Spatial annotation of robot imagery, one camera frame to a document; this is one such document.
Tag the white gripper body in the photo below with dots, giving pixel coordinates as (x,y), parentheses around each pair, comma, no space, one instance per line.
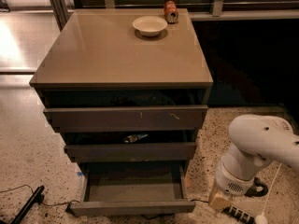
(232,180)

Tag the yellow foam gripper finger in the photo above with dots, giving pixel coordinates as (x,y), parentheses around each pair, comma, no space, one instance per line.
(219,200)

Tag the drawer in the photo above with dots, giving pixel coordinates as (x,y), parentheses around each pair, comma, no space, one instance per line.
(126,119)
(131,152)
(133,188)

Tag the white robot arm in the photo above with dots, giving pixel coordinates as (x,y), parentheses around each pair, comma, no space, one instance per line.
(256,141)

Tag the snack packet in drawer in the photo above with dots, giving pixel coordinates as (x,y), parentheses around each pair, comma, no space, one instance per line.
(134,138)

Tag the grey drawer cabinet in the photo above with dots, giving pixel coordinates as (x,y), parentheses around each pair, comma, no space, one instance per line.
(100,60)

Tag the black power strip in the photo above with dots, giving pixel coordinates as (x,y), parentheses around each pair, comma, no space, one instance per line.
(239,214)

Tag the black plug adapter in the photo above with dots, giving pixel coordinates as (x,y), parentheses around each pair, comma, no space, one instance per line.
(69,211)

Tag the white bowl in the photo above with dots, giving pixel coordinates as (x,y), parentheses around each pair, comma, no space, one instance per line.
(149,26)

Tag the black bar on floor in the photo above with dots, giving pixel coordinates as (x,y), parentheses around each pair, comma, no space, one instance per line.
(36,197)

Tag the orange soda can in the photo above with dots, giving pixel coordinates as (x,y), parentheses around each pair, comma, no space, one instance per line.
(170,12)

